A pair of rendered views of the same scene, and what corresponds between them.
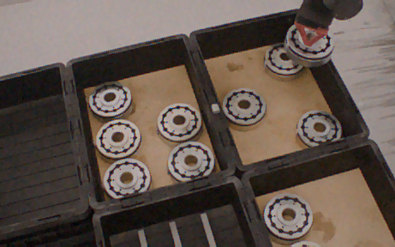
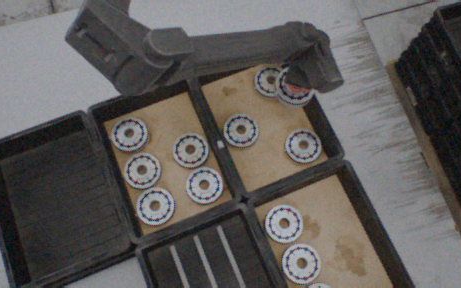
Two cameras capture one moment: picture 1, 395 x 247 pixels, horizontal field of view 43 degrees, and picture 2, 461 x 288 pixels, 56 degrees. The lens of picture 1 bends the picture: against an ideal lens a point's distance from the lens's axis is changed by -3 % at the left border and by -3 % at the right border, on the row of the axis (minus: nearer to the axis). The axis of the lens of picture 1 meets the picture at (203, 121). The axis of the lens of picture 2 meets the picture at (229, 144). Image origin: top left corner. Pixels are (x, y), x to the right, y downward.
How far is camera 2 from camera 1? 0.35 m
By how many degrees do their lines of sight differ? 17
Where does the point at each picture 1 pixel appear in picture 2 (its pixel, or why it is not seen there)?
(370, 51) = (340, 50)
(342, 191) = (323, 195)
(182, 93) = (189, 119)
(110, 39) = not seen: hidden behind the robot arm
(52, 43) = (61, 65)
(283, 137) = (274, 152)
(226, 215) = (236, 224)
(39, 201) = (84, 231)
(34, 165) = (74, 199)
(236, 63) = (230, 87)
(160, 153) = (178, 176)
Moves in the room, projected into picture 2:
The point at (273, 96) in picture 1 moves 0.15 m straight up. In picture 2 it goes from (263, 115) to (269, 94)
